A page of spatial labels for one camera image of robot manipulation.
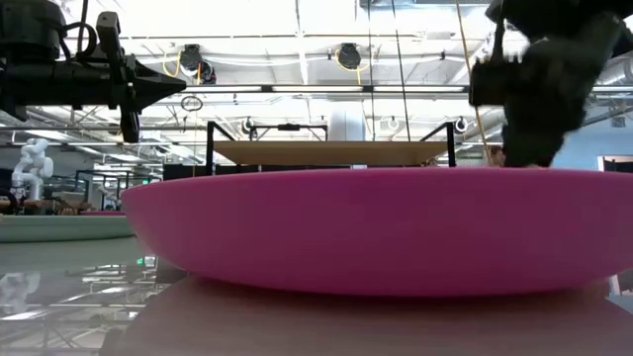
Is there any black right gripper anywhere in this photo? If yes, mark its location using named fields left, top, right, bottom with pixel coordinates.
left=501, top=12, right=625, bottom=168

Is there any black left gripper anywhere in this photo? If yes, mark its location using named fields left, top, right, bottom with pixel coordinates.
left=108, top=43, right=188, bottom=144

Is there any taupe plate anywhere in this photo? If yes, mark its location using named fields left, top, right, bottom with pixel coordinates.
left=0, top=214, right=134, bottom=244

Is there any pink plate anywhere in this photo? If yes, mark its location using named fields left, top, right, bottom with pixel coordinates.
left=121, top=166, right=633, bottom=298

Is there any black and red reel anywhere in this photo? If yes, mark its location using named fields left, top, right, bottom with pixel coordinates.
left=199, top=59, right=219, bottom=86

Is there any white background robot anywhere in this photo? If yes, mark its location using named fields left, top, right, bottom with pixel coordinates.
left=10, top=137, right=54, bottom=202

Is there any long ceiling strip light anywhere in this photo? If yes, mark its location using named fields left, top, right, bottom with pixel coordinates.
left=183, top=83, right=470, bottom=95

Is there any white glossy table sheet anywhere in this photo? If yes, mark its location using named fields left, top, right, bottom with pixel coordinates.
left=0, top=235, right=633, bottom=356

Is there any black ceiling cable reel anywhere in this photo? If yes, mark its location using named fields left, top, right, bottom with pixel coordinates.
left=336, top=42, right=364, bottom=71
left=178, top=43, right=205, bottom=73

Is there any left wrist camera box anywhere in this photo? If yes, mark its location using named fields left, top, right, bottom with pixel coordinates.
left=95, top=11, right=124, bottom=46

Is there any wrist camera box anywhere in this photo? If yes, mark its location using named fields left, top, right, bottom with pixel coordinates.
left=468, top=57, right=506, bottom=108
left=95, top=11, right=124, bottom=46

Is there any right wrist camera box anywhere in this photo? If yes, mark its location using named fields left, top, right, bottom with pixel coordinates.
left=468, top=57, right=506, bottom=108

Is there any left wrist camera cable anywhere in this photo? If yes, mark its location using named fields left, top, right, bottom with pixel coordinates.
left=57, top=20, right=99, bottom=60

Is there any long yellow cable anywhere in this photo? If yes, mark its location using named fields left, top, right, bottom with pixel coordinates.
left=453, top=0, right=495, bottom=167

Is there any black background rig frame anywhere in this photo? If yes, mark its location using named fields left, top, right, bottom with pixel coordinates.
left=248, top=122, right=329, bottom=143

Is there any long black cable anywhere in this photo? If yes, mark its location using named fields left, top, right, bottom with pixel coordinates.
left=392, top=0, right=412, bottom=143

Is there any white ceiling duct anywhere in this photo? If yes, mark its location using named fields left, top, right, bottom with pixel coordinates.
left=328, top=106, right=368, bottom=143

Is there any wooden shelf with black frame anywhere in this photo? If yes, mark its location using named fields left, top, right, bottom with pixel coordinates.
left=206, top=121, right=457, bottom=177

